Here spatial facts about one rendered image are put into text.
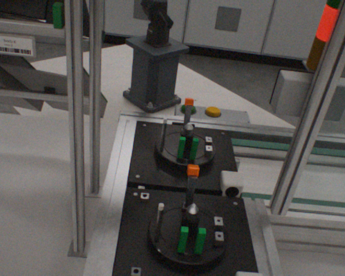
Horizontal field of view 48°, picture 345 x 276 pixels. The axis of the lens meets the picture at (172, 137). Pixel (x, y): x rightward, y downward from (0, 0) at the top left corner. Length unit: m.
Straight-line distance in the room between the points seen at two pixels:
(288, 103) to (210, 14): 3.25
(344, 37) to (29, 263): 0.67
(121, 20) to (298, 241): 3.35
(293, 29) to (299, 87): 3.39
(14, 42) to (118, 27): 3.46
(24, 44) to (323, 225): 0.65
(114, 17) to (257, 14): 1.37
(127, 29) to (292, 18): 1.60
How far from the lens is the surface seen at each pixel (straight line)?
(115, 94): 1.34
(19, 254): 0.84
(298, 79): 0.69
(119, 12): 3.97
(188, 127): 0.85
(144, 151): 0.89
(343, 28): 0.64
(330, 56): 0.65
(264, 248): 0.76
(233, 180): 0.82
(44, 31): 0.57
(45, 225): 0.88
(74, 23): 0.55
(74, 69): 0.58
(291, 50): 4.14
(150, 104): 1.24
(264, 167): 1.01
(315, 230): 0.88
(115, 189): 0.81
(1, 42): 0.59
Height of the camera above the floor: 1.50
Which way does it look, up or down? 34 degrees down
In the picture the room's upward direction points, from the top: 8 degrees clockwise
